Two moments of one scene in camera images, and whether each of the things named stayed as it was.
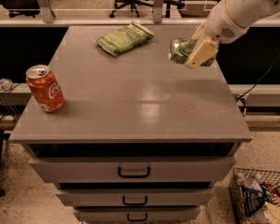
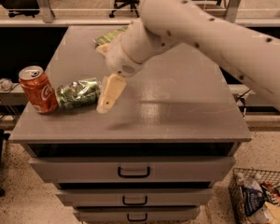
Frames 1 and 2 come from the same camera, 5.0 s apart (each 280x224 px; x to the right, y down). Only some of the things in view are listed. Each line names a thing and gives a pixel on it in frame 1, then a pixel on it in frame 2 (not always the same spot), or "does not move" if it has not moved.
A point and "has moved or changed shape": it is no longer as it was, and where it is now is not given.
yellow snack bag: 279,215 does not move
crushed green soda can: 180,49 -> 78,93
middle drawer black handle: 134,203 does not move
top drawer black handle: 133,176 does not move
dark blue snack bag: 253,200 does not move
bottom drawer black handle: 136,220 does not move
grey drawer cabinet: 139,138 does not move
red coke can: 45,88 has moved or changed shape
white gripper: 222,23 -> 117,58
